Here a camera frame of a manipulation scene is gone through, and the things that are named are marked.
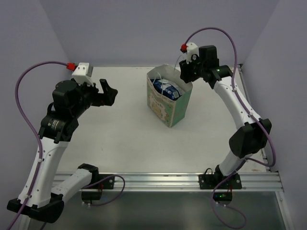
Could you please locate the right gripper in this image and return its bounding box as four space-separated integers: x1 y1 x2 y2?
179 54 206 83

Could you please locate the blue white snack bag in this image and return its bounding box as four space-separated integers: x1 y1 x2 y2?
151 79 185 101

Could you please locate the green paper bag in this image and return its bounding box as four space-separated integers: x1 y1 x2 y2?
147 64 193 127

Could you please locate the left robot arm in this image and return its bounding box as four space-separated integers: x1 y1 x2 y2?
7 79 118 223

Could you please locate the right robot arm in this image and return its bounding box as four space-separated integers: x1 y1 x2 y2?
179 43 272 188

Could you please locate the left black control box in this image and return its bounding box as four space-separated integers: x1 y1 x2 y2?
81 190 102 203

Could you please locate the black control box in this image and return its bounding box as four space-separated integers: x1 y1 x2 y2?
81 190 102 203
213 192 233 204

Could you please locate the right black control box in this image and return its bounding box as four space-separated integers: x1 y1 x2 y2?
213 192 233 204

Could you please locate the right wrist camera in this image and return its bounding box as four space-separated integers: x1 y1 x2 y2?
180 42 199 64

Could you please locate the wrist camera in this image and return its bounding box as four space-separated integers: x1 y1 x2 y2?
180 42 199 64
67 62 94 86

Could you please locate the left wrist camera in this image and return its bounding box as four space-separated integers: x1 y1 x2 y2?
67 62 94 86

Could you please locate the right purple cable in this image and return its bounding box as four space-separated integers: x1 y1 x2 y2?
184 27 277 230

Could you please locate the purple cable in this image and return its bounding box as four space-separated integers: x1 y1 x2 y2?
184 27 277 230
0 61 72 230

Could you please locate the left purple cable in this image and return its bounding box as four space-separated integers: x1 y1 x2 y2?
0 61 72 230

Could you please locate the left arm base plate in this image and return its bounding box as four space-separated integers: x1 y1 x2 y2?
90 174 115 190

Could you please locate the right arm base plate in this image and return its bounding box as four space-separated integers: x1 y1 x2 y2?
198 173 242 190

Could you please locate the aluminium rail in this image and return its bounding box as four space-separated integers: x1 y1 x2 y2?
51 170 284 192

